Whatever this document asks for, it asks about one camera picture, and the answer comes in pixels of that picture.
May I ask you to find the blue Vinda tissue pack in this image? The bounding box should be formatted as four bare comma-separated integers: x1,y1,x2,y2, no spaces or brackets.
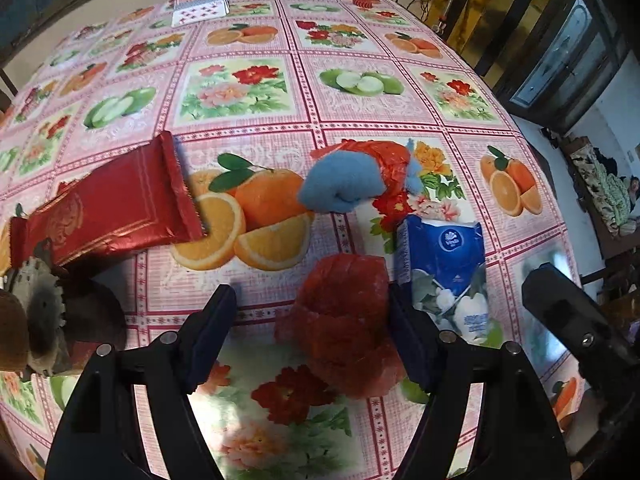
394,214,490,344

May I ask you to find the red plastic bag bundle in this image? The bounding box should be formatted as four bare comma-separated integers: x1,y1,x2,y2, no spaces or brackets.
274,254,406,399

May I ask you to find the tape dispenser with roll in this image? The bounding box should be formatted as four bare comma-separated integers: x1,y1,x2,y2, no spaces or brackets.
1,238,127,382

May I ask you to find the patterned blanket on furniture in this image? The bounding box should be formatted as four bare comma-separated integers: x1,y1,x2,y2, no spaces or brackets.
540,127,639,260

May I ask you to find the red foil package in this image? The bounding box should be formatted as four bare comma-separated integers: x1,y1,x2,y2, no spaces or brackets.
9,130,205,278

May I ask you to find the dark door with glass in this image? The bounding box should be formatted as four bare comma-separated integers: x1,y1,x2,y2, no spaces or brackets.
495,0,629,133

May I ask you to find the floral fruit tablecloth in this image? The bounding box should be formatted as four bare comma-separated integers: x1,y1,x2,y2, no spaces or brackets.
1,0,585,479

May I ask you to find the playing cards pile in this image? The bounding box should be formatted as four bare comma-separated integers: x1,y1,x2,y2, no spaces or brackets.
171,0,230,27

